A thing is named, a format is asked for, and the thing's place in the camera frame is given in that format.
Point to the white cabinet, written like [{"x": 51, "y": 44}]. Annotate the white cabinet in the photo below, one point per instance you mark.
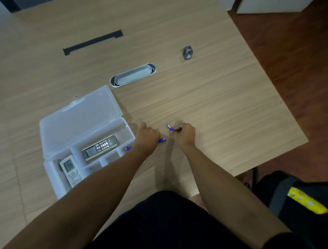
[{"x": 271, "y": 6}]

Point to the grey metal hex nut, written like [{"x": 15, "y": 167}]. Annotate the grey metal hex nut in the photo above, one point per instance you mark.
[{"x": 187, "y": 52}]

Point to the gold and black remote control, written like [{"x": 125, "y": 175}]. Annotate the gold and black remote control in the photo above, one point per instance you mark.
[{"x": 100, "y": 147}]

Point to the blue tool piece silver tip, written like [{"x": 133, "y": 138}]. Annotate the blue tool piece silver tip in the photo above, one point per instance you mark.
[{"x": 169, "y": 126}]

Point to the person's right fingers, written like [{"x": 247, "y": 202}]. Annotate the person's right fingers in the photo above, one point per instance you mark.
[{"x": 176, "y": 128}]

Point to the white remote control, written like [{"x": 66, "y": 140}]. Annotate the white remote control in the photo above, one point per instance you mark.
[{"x": 70, "y": 170}]

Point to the black plastic strip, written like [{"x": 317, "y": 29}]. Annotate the black plastic strip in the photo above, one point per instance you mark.
[{"x": 92, "y": 41}]

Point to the person's left fingers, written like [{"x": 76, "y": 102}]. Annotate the person's left fingers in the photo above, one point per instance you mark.
[{"x": 143, "y": 126}]

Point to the yellow patterned pouch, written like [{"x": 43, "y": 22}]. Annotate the yellow patterned pouch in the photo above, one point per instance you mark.
[{"x": 306, "y": 201}]

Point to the black shorts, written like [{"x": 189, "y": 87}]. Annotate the black shorts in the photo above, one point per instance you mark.
[{"x": 164, "y": 223}]

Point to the person's right forearm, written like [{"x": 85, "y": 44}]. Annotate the person's right forearm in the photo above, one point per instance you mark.
[{"x": 225, "y": 195}]

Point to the person's left hand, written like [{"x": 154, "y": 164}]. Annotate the person's left hand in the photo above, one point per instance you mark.
[{"x": 146, "y": 139}]

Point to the person's right hand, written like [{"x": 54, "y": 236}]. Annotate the person's right hand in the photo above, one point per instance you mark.
[{"x": 186, "y": 134}]

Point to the person's left forearm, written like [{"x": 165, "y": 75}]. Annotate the person's left forearm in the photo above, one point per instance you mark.
[{"x": 82, "y": 200}]

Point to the clear plastic storage box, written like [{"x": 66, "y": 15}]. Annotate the clear plastic storage box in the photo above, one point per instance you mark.
[{"x": 76, "y": 123}]

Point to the black bag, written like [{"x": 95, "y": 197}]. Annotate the black bag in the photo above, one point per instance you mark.
[{"x": 302, "y": 228}]

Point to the blue pen-like tool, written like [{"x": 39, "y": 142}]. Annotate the blue pen-like tool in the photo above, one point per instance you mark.
[{"x": 162, "y": 140}]

